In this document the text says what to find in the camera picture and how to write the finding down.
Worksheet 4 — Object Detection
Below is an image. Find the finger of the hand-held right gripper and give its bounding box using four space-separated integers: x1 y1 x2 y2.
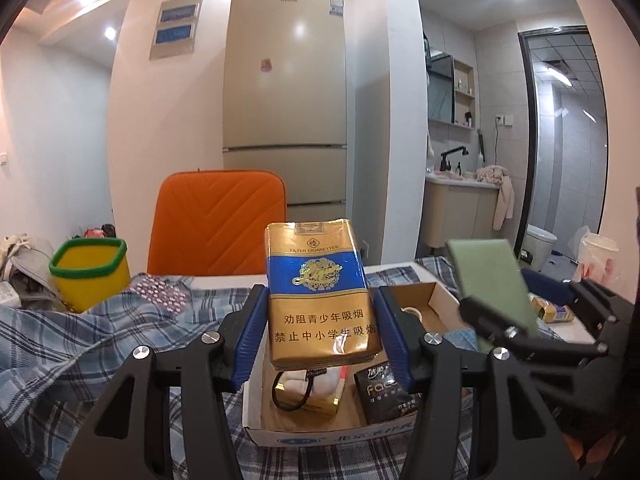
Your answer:
459 296 608 361
520 267 621 326

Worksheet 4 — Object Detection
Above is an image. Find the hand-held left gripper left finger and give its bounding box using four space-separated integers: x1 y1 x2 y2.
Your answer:
70 284 271 480

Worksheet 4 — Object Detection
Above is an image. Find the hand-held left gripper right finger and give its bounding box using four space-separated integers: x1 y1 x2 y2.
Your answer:
372 285 583 480

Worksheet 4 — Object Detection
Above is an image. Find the green packet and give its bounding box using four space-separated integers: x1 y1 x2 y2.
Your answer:
445 238 541 353

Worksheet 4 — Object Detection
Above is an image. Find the black tissue packet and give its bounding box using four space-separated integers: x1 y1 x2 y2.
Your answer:
354 360 426 425

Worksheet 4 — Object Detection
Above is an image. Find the black hair tie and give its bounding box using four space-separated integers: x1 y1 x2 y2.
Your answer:
272 370 322 412

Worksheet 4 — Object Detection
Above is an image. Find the blue and gold cigarette pack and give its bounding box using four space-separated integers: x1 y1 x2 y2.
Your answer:
263 218 383 372

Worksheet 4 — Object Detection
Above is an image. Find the shallow cardboard box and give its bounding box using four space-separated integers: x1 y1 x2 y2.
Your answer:
242 282 473 448

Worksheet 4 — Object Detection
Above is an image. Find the small gold packet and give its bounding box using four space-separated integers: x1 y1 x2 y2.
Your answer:
531 296 576 323

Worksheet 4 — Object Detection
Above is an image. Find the white toilet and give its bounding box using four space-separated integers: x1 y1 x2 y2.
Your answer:
525 225 557 271

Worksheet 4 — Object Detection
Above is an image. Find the red and gold cigarette pack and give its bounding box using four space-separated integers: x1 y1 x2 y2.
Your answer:
272 366 351 416

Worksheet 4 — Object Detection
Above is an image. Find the pink dotted cloth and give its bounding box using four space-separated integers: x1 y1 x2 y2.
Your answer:
131 272 193 316

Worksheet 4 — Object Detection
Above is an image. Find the pink towel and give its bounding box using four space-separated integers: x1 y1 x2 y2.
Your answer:
476 164 515 231

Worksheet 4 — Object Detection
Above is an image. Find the orange quilted chair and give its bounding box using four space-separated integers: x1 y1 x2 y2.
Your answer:
147 170 287 277

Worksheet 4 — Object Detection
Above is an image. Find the beige sink vanity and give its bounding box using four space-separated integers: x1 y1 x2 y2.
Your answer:
425 172 501 248

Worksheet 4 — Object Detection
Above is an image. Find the yellow bin with green rim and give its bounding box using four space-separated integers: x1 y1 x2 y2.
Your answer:
48 237 132 313

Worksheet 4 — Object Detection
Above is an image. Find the black faucet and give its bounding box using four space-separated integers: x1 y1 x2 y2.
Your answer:
439 146 470 173

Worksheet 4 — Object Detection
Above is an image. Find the blue plaid blanket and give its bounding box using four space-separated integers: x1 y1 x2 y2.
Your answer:
0 255 601 480

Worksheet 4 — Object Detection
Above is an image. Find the bathroom mirror cabinet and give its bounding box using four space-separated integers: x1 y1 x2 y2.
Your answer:
425 52 476 131

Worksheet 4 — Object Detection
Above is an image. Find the grey cloth pile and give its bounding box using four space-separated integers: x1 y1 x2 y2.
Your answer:
0 232 66 311

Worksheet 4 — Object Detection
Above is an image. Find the beige refrigerator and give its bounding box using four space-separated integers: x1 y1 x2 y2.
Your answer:
222 0 347 277

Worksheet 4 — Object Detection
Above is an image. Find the black shower door frame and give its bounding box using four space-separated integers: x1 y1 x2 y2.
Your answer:
517 25 611 261

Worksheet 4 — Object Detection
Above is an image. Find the wall electrical panel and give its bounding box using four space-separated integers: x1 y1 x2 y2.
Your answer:
150 0 205 61

